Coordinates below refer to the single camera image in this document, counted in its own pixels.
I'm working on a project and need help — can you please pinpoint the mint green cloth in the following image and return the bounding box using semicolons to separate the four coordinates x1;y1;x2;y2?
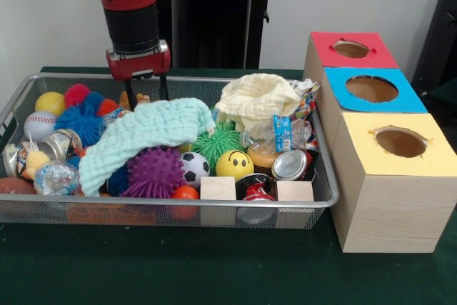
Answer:
77;97;217;198

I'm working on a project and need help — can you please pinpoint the small soccer ball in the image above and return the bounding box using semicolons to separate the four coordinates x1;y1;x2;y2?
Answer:
178;151;211;189

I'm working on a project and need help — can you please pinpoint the blue puffer ball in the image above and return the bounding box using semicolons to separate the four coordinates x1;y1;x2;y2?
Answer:
54;102;105;148

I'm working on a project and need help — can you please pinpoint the yellow smiley ball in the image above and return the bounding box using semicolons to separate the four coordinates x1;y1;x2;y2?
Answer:
215;149;255;181

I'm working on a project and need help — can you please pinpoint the brown plush toy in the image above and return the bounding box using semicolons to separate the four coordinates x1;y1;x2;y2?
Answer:
119;90;151;110

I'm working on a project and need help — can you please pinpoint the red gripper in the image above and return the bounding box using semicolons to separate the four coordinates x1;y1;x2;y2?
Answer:
106;51;172;111

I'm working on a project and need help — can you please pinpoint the green cloth side table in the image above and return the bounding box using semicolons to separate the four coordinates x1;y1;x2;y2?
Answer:
426;78;457;113

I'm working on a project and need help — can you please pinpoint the purple spiky ball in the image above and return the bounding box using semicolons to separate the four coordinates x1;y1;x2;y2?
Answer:
121;146;186;199

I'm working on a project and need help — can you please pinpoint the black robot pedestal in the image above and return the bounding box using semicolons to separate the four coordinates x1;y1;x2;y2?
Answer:
155;0;288;69

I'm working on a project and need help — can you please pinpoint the black upright panel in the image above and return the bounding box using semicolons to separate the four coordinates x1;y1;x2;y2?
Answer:
410;0;457;88

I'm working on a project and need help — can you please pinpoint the metal mesh bin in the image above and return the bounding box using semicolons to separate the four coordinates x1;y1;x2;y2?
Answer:
0;73;340;230

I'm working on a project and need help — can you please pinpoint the white baseball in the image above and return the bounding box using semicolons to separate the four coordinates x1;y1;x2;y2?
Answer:
23;111;58;142

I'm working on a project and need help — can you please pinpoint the plain wooden cube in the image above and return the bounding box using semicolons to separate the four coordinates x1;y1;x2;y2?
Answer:
276;180;315;229
199;176;237;227

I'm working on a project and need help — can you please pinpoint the green spiky ball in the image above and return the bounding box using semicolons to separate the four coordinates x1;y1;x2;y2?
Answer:
192;121;249;170

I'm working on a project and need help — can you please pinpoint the dark green table cloth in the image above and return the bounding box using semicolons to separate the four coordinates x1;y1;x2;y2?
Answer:
0;66;457;305

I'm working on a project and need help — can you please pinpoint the cream yellow cloth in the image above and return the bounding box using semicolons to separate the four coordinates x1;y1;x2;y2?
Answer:
214;72;300;131

